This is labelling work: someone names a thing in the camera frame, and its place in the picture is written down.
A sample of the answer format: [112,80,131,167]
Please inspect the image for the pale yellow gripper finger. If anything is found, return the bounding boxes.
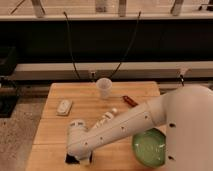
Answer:
[80,158,91,166]

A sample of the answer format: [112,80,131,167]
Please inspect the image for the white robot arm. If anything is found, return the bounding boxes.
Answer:
[67,85,213,171]

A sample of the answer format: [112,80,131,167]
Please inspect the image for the white plastic bottle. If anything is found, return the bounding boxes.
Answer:
[93,108,118,129]

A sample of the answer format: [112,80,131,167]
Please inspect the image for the green bowl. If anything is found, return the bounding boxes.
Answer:
[132,128,166,168]

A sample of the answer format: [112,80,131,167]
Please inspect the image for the clear plastic cup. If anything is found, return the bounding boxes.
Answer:
[96,78,112,99]

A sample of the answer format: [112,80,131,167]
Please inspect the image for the left black hanging cable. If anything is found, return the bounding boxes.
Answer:
[62,11,82,81]

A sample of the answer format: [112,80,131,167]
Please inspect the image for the black hanging cable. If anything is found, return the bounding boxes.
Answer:
[62,11,82,81]
[109,10,142,80]

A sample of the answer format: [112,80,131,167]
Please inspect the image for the right black hanging cable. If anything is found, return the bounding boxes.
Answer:
[109,10,142,80]

